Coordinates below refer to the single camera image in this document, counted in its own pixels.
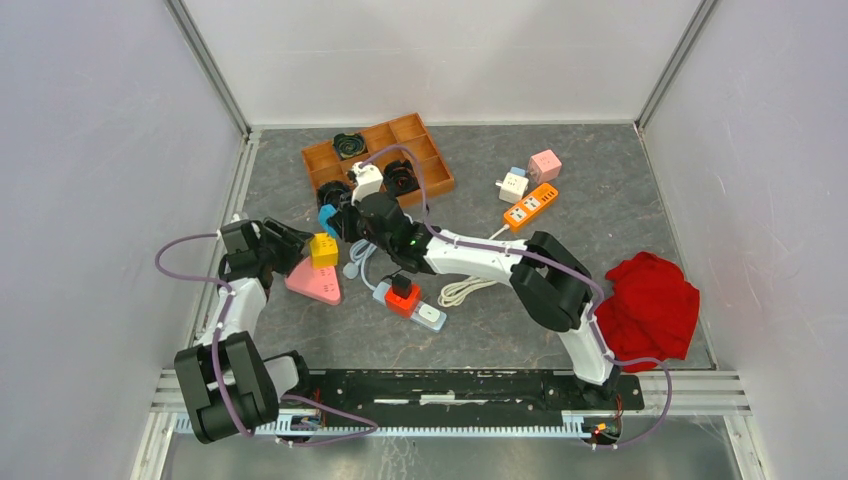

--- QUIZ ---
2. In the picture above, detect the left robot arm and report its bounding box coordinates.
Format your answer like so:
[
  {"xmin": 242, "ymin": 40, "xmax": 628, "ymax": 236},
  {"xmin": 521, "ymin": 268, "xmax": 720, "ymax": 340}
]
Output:
[{"xmin": 174, "ymin": 216, "xmax": 314, "ymax": 444}]

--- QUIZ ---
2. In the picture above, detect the white cable tray rail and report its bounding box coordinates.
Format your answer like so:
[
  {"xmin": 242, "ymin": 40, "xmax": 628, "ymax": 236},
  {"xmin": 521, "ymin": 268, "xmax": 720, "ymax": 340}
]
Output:
[{"xmin": 255, "ymin": 410, "xmax": 590, "ymax": 440}]

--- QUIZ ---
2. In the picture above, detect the red cloth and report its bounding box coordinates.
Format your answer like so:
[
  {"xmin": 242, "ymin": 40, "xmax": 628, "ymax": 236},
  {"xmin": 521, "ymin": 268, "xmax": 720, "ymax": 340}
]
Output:
[{"xmin": 596, "ymin": 252, "xmax": 700, "ymax": 373}]

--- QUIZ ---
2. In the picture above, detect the rolled green-patterned tie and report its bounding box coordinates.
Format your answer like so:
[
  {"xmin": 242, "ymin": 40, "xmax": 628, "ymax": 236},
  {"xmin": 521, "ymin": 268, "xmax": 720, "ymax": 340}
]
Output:
[{"xmin": 332, "ymin": 133, "xmax": 368, "ymax": 160}]

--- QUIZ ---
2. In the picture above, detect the rolled dark floral tie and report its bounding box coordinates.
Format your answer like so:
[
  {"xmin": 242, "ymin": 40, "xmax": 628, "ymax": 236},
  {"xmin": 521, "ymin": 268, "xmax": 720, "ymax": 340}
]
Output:
[{"xmin": 316, "ymin": 180, "xmax": 352, "ymax": 211}]

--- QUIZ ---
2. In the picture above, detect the pink triangular power strip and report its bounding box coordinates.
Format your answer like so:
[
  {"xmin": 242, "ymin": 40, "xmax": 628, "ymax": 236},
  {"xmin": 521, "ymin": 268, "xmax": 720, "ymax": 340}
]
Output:
[{"xmin": 284, "ymin": 257, "xmax": 342, "ymax": 306}]

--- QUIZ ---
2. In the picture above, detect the blue square plug adapter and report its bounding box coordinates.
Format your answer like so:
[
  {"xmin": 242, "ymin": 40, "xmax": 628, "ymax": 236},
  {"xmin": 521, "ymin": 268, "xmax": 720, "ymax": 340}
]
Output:
[{"xmin": 318, "ymin": 204, "xmax": 340, "ymax": 240}]

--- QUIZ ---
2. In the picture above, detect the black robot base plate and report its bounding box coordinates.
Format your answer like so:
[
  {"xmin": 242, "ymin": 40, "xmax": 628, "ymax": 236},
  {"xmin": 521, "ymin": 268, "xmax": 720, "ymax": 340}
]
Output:
[{"xmin": 282, "ymin": 363, "xmax": 645, "ymax": 430}]

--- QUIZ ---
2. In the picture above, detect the rolled dark orange-patterned tie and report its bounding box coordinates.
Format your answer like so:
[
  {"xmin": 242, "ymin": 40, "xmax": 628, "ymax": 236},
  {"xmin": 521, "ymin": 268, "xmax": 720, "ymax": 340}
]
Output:
[{"xmin": 383, "ymin": 160, "xmax": 420, "ymax": 197}]

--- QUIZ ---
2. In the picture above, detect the yellow cube socket adapter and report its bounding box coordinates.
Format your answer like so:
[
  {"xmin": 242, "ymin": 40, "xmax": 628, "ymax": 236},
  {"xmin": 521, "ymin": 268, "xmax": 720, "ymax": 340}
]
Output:
[{"xmin": 309, "ymin": 233, "xmax": 339, "ymax": 269}]

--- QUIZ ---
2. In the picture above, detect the white power strip cable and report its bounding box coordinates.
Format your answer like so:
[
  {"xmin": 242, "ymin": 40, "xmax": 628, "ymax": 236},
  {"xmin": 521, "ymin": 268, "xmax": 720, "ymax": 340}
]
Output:
[{"xmin": 437, "ymin": 225, "xmax": 511, "ymax": 309}]

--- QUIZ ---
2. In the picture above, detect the red cube socket adapter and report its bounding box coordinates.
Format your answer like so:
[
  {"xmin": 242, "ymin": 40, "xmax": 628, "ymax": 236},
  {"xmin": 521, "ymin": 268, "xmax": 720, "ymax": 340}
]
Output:
[{"xmin": 384, "ymin": 284, "xmax": 421, "ymax": 318}]

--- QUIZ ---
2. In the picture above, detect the light blue power strip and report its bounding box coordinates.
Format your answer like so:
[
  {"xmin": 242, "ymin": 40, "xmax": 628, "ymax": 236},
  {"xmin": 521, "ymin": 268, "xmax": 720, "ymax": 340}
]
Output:
[{"xmin": 372, "ymin": 282, "xmax": 447, "ymax": 332}]

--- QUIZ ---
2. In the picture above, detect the wooden compartment tray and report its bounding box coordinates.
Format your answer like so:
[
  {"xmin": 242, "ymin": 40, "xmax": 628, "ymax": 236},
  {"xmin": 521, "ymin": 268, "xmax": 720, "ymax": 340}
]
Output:
[{"xmin": 301, "ymin": 113, "xmax": 455, "ymax": 207}]

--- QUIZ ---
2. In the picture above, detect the light blue coiled cable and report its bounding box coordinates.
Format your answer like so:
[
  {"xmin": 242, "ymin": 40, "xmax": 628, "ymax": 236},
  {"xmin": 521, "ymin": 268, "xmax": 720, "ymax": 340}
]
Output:
[{"xmin": 341, "ymin": 238, "xmax": 382, "ymax": 293}]

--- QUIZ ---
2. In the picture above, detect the pink cube socket adapter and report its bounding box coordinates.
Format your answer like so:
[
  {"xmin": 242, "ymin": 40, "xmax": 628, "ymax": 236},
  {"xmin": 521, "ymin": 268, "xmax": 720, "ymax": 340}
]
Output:
[{"xmin": 527, "ymin": 149, "xmax": 562, "ymax": 184}]

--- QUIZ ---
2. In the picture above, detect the orange power strip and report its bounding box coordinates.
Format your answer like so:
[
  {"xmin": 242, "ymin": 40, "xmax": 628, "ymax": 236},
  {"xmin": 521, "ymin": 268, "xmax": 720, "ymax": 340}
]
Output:
[{"xmin": 503, "ymin": 183, "xmax": 559, "ymax": 233}]

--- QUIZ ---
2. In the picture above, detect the black power adapter plug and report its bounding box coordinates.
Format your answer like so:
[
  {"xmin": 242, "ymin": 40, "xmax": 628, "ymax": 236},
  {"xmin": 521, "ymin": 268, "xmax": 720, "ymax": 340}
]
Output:
[{"xmin": 391, "ymin": 274, "xmax": 413, "ymax": 300}]

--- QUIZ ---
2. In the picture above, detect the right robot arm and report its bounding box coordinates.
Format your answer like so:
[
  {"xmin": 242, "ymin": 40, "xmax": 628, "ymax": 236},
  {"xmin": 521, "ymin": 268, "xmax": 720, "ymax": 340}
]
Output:
[{"xmin": 319, "ymin": 192, "xmax": 618, "ymax": 408}]

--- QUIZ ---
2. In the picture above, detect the white cube socket adapter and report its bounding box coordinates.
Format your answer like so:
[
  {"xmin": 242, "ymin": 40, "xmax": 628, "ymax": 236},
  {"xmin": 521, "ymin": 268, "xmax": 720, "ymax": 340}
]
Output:
[{"xmin": 495, "ymin": 173, "xmax": 529, "ymax": 204}]

